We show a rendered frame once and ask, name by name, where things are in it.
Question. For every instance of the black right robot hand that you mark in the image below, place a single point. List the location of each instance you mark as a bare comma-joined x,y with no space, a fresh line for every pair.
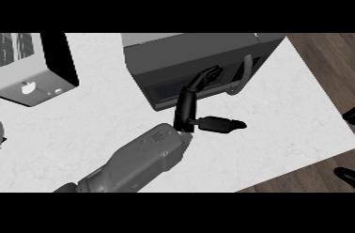
348,175

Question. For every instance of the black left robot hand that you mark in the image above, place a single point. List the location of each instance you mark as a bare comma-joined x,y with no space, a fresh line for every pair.
186,108

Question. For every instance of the dark grey microwave door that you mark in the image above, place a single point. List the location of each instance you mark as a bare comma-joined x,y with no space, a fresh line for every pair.
159,85

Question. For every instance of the dark grey microwave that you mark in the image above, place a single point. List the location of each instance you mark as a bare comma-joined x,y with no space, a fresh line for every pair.
184,49

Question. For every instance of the pale grey appliance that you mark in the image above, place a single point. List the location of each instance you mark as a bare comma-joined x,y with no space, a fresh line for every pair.
37,80

